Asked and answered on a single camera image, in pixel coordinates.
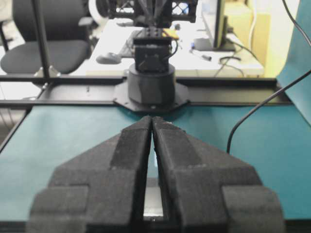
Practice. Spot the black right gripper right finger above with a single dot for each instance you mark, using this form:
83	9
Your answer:
206	190

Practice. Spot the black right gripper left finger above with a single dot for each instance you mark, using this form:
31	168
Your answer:
101	190

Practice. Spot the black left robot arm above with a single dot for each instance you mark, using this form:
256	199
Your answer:
151	78

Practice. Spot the grey computer mouse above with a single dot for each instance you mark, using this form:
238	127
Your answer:
109	59

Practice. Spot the white desk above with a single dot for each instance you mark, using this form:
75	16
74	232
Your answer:
187	62

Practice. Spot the computer monitor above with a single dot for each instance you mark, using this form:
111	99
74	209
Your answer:
215	22

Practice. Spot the teal backdrop sheet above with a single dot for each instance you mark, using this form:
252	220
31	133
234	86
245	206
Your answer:
298	63

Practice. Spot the black office chair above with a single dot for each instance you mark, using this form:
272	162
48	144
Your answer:
68	42

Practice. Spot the black aluminium frame rail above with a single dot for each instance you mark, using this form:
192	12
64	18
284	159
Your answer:
112	91

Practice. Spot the black vertical frame post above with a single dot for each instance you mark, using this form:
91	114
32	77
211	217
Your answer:
41	37

